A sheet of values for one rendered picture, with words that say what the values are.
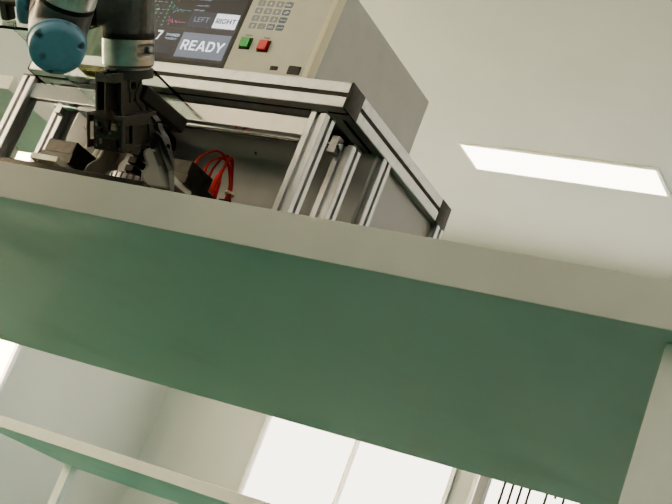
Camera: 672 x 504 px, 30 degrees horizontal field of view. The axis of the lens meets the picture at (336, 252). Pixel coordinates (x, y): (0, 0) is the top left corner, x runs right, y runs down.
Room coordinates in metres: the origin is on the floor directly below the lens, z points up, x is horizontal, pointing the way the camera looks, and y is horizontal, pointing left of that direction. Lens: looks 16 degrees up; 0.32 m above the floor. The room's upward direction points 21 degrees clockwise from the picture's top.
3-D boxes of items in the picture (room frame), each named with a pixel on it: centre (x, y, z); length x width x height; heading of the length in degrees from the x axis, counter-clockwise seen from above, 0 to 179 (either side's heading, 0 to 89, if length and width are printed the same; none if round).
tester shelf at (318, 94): (2.15, 0.24, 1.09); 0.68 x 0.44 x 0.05; 57
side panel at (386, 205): (2.04, -0.08, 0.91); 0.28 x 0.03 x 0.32; 147
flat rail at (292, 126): (1.96, 0.35, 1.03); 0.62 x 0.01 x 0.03; 57
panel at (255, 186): (2.09, 0.27, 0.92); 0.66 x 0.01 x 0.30; 57
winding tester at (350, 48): (2.14, 0.22, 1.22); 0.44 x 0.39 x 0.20; 57
